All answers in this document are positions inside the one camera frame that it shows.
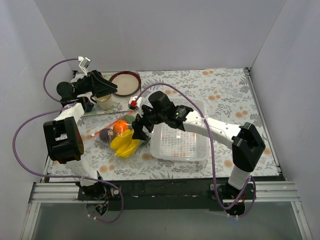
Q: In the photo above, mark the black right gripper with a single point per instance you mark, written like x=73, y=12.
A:
x=144, y=119

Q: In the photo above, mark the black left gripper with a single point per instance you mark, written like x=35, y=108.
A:
x=93, y=82

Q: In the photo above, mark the green fake bell pepper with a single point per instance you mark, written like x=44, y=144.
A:
x=129, y=118

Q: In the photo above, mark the orange fake fruit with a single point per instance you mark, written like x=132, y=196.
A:
x=120, y=126

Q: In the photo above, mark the yellow fake banana bunch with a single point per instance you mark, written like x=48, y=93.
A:
x=123, y=144

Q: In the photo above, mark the clear zip top bag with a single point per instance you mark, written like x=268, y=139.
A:
x=95, y=135

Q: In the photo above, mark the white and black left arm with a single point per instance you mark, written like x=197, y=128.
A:
x=62, y=136

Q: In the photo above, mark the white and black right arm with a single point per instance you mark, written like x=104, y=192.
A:
x=244, y=141

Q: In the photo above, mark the cream enamel mug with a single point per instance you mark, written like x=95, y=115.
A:
x=104, y=103

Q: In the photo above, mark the dark blue ceramic cup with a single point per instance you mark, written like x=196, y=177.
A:
x=88, y=105

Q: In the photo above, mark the floral serving tray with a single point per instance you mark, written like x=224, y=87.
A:
x=65, y=90

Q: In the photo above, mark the red rimmed beige plate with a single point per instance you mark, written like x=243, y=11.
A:
x=128, y=83

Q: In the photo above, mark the floral table mat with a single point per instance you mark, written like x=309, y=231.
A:
x=223, y=94

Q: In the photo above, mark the white perforated plastic basket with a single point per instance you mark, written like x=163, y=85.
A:
x=176, y=145

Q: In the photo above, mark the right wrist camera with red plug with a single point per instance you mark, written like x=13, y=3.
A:
x=135, y=103

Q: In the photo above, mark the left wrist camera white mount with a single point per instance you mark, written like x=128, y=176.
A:
x=84, y=62

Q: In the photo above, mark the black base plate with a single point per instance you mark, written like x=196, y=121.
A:
x=168, y=194

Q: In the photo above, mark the aluminium frame rail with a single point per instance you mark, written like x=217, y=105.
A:
x=63, y=192

